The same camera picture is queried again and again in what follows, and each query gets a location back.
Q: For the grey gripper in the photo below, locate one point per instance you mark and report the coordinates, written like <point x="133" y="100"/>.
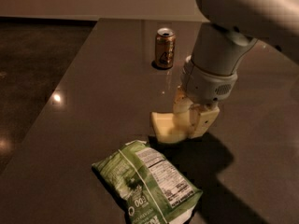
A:
<point x="206" y="85"/>

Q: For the yellow sponge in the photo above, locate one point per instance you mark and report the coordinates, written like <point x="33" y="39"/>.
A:
<point x="170" y="128"/>

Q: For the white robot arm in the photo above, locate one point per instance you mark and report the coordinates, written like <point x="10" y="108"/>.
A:
<point x="231" y="30"/>

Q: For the green jalapeno chip bag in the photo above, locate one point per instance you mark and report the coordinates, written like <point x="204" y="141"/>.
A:
<point x="151" y="188"/>

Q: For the brown soda can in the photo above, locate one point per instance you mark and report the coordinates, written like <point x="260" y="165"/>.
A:
<point x="165" y="48"/>

